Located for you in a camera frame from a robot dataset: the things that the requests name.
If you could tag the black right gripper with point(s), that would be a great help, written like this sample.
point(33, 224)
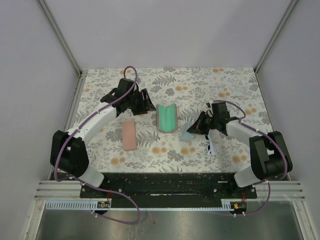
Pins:
point(198, 127)

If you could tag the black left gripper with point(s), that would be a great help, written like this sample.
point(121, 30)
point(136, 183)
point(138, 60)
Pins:
point(146, 106)

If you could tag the white frame sunglasses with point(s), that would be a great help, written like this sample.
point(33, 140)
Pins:
point(211, 149)

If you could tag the beige glasses case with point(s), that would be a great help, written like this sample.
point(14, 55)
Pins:
point(166, 118)

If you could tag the pink glasses case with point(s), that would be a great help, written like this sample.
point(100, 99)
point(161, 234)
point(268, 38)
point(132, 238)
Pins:
point(129, 139)

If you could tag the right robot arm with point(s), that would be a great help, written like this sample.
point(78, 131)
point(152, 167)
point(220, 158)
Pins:
point(269, 155)

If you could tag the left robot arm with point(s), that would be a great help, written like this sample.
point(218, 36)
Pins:
point(69, 148)

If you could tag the floral tablecloth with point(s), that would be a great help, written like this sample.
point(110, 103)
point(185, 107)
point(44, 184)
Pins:
point(190, 88)

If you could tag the steel floor panel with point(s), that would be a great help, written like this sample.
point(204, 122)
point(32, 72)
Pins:
point(278, 221)

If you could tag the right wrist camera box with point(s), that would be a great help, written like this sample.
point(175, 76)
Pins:
point(220, 110)

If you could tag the left aluminium frame post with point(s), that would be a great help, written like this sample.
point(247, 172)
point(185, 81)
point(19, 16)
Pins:
point(59, 35)

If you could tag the aluminium frame post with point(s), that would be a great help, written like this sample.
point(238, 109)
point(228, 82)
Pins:
point(276, 34)
point(59, 35)

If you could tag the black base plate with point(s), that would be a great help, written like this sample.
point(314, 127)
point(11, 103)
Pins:
point(207, 185)

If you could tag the aluminium front rail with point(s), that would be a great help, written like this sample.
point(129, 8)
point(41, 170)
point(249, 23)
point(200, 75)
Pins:
point(277, 191)

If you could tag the white slotted cable duct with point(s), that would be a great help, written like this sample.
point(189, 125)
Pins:
point(90, 205)

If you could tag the right aluminium frame post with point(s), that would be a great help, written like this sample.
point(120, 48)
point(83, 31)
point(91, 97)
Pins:
point(276, 34)

